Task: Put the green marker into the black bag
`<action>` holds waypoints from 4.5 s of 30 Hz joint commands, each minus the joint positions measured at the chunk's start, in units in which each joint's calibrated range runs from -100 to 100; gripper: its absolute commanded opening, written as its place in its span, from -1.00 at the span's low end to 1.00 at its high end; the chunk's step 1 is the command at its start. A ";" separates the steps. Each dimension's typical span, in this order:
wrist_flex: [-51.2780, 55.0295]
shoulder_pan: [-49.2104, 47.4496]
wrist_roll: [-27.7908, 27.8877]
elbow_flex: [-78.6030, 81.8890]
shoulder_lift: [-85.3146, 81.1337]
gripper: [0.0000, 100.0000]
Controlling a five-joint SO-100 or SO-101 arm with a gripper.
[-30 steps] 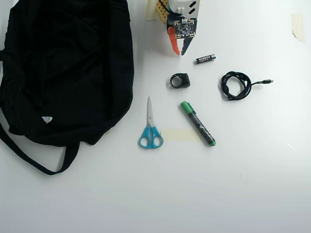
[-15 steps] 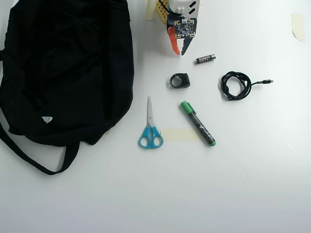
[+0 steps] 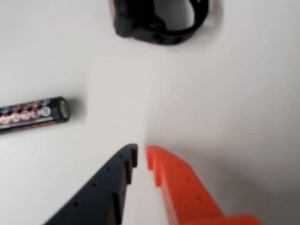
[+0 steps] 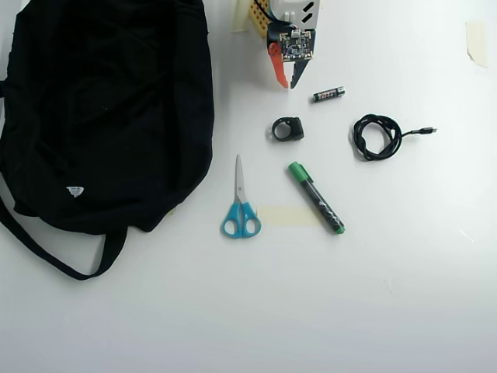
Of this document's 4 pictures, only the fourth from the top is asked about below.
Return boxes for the black plastic ring clip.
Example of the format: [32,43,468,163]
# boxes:
[270,116,304,143]

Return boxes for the yellow perforated robot base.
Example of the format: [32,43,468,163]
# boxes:
[248,0,273,40]

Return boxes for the coiled black USB cable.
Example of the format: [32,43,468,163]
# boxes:
[352,113,439,162]

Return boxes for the long masking tape strip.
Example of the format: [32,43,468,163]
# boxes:
[256,204,320,228]

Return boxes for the blue handled scissors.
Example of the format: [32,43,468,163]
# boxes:
[220,154,262,239]

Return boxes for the black fabric bag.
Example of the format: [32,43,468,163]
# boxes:
[0,0,216,281]

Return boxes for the black AA battery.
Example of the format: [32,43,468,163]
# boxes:
[311,85,346,104]

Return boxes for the torn masking tape piece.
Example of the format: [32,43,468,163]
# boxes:
[464,21,488,69]

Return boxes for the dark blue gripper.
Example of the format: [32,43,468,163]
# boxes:
[266,21,312,89]

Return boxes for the camera circuit board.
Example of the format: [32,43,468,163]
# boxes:
[276,28,316,64]

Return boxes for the green black marker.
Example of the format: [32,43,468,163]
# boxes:
[287,162,346,235]

